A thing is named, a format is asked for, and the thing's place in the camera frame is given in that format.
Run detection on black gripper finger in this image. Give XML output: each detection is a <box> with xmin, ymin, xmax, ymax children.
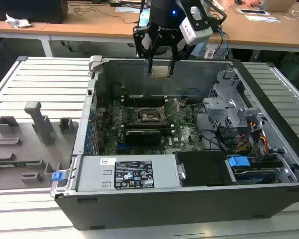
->
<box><xmin>148</xmin><ymin>34</ymin><xmax>163</xmax><ymax>74</ymax></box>
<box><xmin>169</xmin><ymin>41</ymin><xmax>180</xmax><ymax>75</ymax></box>

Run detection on silver CPU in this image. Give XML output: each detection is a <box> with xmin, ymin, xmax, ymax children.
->
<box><xmin>151</xmin><ymin>65</ymin><xmax>170</xmax><ymax>79</ymax></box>

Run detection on wire locking lever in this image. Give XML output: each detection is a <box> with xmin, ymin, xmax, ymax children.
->
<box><xmin>130</xmin><ymin>93</ymin><xmax>139</xmax><ymax>110</ymax></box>

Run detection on metal socket cover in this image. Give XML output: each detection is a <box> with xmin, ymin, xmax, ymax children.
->
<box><xmin>160</xmin><ymin>98</ymin><xmax>186</xmax><ymax>118</ymax></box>

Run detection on blue expansion slot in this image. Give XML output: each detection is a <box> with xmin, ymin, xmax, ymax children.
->
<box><xmin>116</xmin><ymin>145</ymin><xmax>165</xmax><ymax>154</ymax></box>

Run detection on white flat strip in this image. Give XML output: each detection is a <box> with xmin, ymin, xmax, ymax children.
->
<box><xmin>116</xmin><ymin>6</ymin><xmax>142</xmax><ymax>13</ymax></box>

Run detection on metal drive cage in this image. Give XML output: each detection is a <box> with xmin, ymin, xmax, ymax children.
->
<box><xmin>203</xmin><ymin>69</ymin><xmax>267</xmax><ymax>130</ymax></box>

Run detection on green motherboard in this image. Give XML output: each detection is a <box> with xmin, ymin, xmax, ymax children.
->
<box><xmin>96</xmin><ymin>96</ymin><xmax>207</xmax><ymax>155</ymax></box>

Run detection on black graphics card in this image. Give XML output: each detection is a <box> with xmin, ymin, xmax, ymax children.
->
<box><xmin>124</xmin><ymin>128</ymin><xmax>163</xmax><ymax>147</ymax></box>

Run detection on wooden desk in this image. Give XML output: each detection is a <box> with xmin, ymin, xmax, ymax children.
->
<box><xmin>43</xmin><ymin>0</ymin><xmax>299</xmax><ymax>54</ymax></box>
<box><xmin>0</xmin><ymin>1</ymin><xmax>68</xmax><ymax>58</ymax></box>

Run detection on white framed tablet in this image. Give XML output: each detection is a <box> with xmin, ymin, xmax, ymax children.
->
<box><xmin>238</xmin><ymin>8</ymin><xmax>269</xmax><ymax>15</ymax></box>

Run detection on white paper sheet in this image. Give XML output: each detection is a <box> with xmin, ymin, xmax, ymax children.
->
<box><xmin>245</xmin><ymin>14</ymin><xmax>281</xmax><ymax>23</ymax></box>

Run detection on black plastic shroud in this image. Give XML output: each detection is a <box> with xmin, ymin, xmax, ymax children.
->
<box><xmin>175</xmin><ymin>150</ymin><xmax>237</xmax><ymax>187</ymax></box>

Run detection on silver laptop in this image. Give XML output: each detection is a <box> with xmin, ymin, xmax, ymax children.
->
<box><xmin>260</xmin><ymin>0</ymin><xmax>297</xmax><ymax>13</ymax></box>

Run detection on hard disk in blue carrier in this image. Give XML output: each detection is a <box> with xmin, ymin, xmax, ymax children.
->
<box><xmin>226</xmin><ymin>154</ymin><xmax>277</xmax><ymax>185</ymax></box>

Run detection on grey power supply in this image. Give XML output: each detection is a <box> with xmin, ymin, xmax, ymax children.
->
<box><xmin>76</xmin><ymin>154</ymin><xmax>182</xmax><ymax>192</ymax></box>

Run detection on black computer box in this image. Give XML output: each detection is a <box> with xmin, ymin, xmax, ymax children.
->
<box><xmin>0</xmin><ymin>0</ymin><xmax>69</xmax><ymax>24</ymax></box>

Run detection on crumpled white paper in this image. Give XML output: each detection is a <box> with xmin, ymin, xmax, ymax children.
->
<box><xmin>5</xmin><ymin>12</ymin><xmax>32</xmax><ymax>28</ymax></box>

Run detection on black PC case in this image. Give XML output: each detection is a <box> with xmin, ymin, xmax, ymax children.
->
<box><xmin>51</xmin><ymin>55</ymin><xmax>299</xmax><ymax>231</ymax></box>

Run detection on blue case latch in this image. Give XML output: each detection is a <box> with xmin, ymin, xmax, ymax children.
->
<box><xmin>51</xmin><ymin>171</ymin><xmax>65</xmax><ymax>182</ymax></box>

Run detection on grey parts rack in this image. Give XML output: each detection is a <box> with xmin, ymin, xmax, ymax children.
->
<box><xmin>0</xmin><ymin>101</ymin><xmax>80</xmax><ymax>191</ymax></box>

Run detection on green RAM stick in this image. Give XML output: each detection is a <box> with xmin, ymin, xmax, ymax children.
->
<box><xmin>0</xmin><ymin>160</ymin><xmax>42</xmax><ymax>168</ymax></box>

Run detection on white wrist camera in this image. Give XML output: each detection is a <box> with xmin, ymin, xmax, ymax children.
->
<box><xmin>178</xmin><ymin>6</ymin><xmax>214</xmax><ymax>46</ymax></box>
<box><xmin>133</xmin><ymin>24</ymin><xmax>151</xmax><ymax>58</ymax></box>

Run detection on blue cable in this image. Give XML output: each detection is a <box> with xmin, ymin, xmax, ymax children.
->
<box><xmin>215</xmin><ymin>24</ymin><xmax>231</xmax><ymax>59</ymax></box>

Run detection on yellow red power wires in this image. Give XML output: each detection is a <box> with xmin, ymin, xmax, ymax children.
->
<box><xmin>235</xmin><ymin>120</ymin><xmax>270</xmax><ymax>154</ymax></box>

